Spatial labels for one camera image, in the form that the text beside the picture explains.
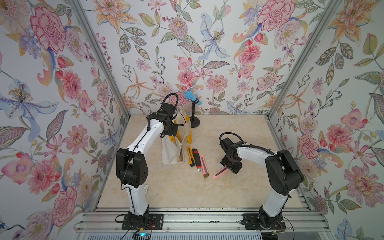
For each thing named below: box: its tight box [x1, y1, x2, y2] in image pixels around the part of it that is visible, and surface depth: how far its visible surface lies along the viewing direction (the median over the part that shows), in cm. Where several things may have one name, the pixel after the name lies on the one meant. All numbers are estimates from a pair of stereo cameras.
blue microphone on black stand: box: [184, 90, 202, 128], surface depth 116 cm
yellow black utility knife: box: [187, 146, 196, 167], surface depth 99 cm
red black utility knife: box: [192, 148, 202, 172], surface depth 98 cm
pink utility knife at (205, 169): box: [200, 155, 210, 179], surface depth 94 cm
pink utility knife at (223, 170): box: [212, 166, 230, 179], surface depth 92 cm
